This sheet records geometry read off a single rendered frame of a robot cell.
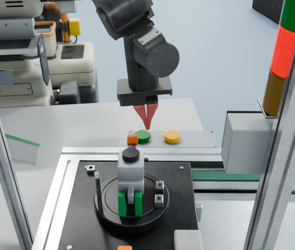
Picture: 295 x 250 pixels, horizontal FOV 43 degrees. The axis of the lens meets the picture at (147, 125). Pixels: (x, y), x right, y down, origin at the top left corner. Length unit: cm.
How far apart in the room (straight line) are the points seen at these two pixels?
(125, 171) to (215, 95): 237
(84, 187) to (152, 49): 32
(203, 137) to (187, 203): 23
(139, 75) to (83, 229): 29
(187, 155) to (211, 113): 192
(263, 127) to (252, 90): 265
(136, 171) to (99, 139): 44
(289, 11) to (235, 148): 17
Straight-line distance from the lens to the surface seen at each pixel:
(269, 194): 48
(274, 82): 43
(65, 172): 82
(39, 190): 93
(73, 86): 155
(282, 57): 41
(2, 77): 65
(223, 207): 80
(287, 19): 40
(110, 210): 68
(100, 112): 117
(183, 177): 77
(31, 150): 77
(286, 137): 43
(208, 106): 282
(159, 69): 59
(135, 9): 63
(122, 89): 70
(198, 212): 73
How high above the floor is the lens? 150
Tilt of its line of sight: 35 degrees down
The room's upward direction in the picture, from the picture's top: straight up
